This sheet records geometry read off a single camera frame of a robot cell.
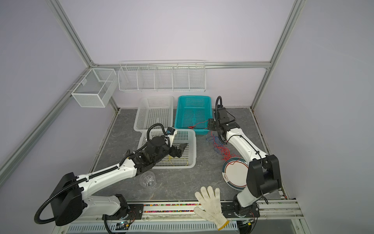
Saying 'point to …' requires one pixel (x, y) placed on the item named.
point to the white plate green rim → (234, 172)
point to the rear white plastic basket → (154, 109)
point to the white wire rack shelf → (162, 75)
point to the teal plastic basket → (193, 112)
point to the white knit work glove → (212, 207)
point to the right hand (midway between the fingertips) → (214, 123)
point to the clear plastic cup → (148, 179)
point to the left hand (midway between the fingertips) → (180, 142)
